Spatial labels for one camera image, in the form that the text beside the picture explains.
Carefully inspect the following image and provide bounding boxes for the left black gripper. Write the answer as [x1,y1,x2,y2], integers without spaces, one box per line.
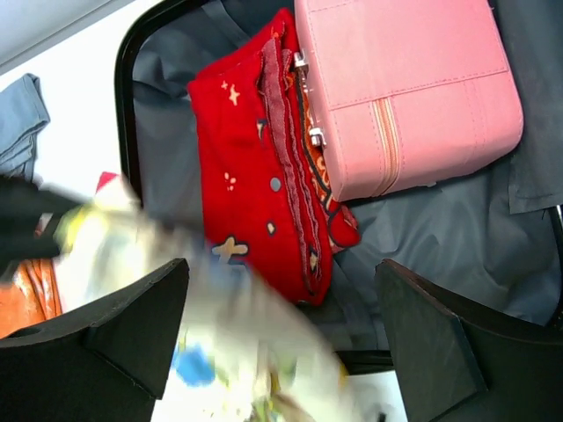
[1,175,82,264]

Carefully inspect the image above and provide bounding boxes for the red patterned cloth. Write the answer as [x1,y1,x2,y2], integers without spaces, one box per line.
[187,9,360,305]

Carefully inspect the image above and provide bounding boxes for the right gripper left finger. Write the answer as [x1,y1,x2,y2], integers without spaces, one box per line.
[1,259,189,421]

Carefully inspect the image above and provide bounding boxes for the grey blue garment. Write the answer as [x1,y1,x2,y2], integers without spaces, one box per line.
[1,73,50,180]

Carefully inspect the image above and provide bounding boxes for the cream dinosaur print garment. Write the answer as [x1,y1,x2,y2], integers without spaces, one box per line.
[55,178,363,421]

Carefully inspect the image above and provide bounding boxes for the pink cosmetic case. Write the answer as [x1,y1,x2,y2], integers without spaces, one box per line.
[295,0,523,201]

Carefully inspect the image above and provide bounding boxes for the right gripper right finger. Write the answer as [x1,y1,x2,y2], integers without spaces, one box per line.
[375,259,562,422]

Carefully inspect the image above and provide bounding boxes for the orange tie-dye garment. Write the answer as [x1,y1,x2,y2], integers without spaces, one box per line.
[0,259,62,338]

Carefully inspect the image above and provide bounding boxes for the white kids suitcase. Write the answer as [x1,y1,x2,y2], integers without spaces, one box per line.
[115,1,562,375]

